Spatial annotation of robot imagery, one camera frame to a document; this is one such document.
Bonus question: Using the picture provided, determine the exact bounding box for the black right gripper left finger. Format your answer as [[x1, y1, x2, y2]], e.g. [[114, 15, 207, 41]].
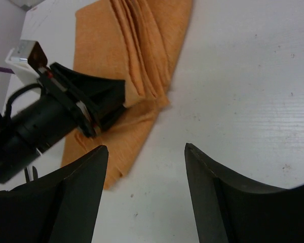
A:
[[0, 145, 108, 242]]

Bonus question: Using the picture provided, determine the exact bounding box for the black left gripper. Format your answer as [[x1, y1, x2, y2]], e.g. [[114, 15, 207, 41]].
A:
[[5, 62, 126, 154]]

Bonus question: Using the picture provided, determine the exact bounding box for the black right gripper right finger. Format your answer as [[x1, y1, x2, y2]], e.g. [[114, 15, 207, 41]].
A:
[[184, 143, 304, 242]]

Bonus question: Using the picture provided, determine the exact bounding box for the orange cloth placemat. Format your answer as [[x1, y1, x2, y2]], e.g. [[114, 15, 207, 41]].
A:
[[62, 0, 193, 190]]

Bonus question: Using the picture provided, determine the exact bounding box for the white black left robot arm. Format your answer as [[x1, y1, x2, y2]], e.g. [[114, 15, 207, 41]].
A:
[[0, 63, 125, 184]]

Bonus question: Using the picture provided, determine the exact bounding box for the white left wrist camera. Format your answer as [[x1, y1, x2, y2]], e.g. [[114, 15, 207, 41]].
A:
[[5, 39, 48, 86]]

